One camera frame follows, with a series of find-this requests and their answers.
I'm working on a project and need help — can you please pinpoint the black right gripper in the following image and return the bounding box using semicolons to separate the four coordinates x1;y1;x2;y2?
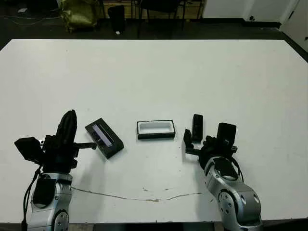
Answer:
183;128;238;169

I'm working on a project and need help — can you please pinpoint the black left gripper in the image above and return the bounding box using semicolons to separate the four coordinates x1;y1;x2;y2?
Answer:
39;109;97;174

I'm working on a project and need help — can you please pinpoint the slim black camera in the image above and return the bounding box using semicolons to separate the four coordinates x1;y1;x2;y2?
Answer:
192;114;204;142

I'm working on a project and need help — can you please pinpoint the black box lid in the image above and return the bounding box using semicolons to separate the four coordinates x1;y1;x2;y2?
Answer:
84;117;124;159

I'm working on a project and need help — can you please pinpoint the black box with white insert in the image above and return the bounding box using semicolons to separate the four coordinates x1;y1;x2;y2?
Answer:
136;118;176;140

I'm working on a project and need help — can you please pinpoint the yellow-green bag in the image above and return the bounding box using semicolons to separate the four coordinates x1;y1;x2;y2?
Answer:
59;0;99;33

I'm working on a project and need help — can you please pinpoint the tall black bin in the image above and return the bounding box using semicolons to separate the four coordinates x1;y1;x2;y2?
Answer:
107;5;126;32

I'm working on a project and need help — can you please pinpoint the black office chair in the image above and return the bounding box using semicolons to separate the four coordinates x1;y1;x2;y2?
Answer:
137;0;187;39

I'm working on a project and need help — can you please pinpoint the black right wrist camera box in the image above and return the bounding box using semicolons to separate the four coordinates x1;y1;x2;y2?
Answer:
216;122;237;147

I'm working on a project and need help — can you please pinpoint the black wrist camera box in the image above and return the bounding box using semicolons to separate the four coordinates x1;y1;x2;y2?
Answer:
216;122;237;147
13;137;46;166

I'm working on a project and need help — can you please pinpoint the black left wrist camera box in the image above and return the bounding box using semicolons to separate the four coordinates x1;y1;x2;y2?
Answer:
13;137;46;166

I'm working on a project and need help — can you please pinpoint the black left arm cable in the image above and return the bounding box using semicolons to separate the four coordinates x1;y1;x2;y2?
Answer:
21;166;44;231

